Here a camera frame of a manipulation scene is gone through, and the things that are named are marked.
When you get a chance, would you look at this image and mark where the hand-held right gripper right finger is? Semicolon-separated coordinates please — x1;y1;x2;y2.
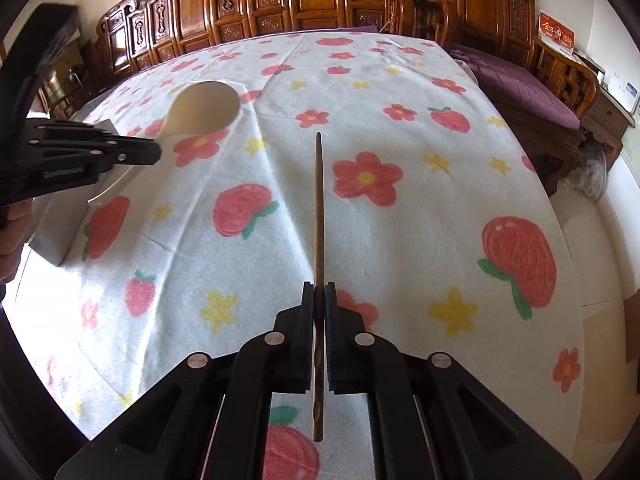
325;284;581;480

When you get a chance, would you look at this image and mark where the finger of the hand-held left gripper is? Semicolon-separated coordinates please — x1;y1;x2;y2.
97;135;164;167

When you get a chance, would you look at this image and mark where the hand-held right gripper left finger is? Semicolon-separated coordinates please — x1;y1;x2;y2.
55;282;316;480

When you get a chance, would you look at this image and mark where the metal tray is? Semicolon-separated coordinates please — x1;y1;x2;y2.
27;117;139;267

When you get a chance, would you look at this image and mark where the dark wooden chopstick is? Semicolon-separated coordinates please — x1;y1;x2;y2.
310;132;326;444

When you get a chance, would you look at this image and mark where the person's left hand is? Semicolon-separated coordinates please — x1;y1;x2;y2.
0;200;34;284

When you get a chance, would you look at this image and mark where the strawberry flower print tablecloth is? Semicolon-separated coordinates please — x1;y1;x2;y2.
9;30;597;480

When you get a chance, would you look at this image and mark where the purple seat cushion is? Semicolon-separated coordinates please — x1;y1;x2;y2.
320;24;382;36
449;42;587;134

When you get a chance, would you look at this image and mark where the wooden armchair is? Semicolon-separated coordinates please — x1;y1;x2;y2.
384;0;417;37
412;0;452;44

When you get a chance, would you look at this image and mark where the clear plastic bag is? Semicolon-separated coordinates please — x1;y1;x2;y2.
564;139;609;202

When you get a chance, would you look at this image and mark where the wooden side table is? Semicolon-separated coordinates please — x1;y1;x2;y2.
579;89;632;172

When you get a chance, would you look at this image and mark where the red desk calendar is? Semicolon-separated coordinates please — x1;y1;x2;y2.
537;9;577;59

